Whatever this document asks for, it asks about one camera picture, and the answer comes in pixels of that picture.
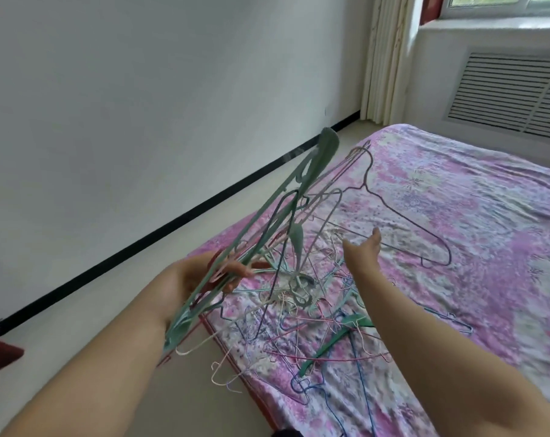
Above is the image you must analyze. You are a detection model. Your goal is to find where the bundle of green plastic hangers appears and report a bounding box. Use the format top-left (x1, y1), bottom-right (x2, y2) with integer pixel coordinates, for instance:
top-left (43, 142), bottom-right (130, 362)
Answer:
top-left (162, 127), bottom-right (341, 357)

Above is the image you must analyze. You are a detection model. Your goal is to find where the blue wire hanger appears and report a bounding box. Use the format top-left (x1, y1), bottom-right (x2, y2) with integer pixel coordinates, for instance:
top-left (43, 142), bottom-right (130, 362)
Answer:
top-left (418, 306), bottom-right (474, 336)

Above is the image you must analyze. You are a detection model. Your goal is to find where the pile of coloured wire hangers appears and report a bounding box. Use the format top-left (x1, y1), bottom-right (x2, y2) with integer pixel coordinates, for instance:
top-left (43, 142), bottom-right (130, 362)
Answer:
top-left (172, 250), bottom-right (394, 437)

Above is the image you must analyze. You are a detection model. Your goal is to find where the person's right forearm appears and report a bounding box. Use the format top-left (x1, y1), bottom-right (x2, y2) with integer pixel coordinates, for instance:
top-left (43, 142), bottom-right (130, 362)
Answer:
top-left (351, 270), bottom-right (550, 437)

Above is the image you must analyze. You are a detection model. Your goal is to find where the pink floral bedsheet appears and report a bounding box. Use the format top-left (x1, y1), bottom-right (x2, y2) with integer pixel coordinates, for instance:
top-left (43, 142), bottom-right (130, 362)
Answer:
top-left (159, 124), bottom-right (550, 437)

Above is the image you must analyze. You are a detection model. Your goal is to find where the white window frame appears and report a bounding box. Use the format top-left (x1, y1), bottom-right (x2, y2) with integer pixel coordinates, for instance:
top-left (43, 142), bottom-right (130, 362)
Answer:
top-left (441, 0), bottom-right (550, 11)

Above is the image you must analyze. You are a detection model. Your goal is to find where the white windowsill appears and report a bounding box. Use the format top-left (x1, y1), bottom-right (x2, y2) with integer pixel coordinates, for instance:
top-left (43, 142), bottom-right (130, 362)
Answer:
top-left (418, 15), bottom-right (550, 34)

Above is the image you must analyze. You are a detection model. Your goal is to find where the white radiator grille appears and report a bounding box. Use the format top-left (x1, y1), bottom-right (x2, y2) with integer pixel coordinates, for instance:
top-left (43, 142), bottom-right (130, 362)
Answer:
top-left (446, 52), bottom-right (550, 142)

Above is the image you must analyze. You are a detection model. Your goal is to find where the black baseboard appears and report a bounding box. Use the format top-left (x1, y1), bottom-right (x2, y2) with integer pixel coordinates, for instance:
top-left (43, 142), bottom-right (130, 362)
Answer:
top-left (0, 111), bottom-right (361, 336)

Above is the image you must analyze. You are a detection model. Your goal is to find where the cream curtain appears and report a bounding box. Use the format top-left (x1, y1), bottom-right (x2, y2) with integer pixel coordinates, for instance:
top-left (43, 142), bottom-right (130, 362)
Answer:
top-left (359, 0), bottom-right (425, 126)

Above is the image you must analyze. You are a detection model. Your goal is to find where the person's left forearm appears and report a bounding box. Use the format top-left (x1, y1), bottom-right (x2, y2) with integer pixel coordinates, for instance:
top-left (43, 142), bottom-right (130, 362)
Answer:
top-left (0, 273), bottom-right (178, 437)

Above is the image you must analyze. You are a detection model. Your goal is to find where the purple wire hanger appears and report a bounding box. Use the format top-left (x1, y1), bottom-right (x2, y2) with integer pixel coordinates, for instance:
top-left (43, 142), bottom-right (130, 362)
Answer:
top-left (345, 147), bottom-right (453, 269)

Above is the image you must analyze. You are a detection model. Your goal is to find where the person's right hand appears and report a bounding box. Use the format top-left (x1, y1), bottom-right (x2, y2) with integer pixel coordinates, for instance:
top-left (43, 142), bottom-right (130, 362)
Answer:
top-left (342, 227), bottom-right (383, 280)

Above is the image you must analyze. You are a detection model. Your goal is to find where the person's left hand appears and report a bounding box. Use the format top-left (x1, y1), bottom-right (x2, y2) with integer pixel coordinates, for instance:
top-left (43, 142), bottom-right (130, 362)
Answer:
top-left (162, 251), bottom-right (272, 335)

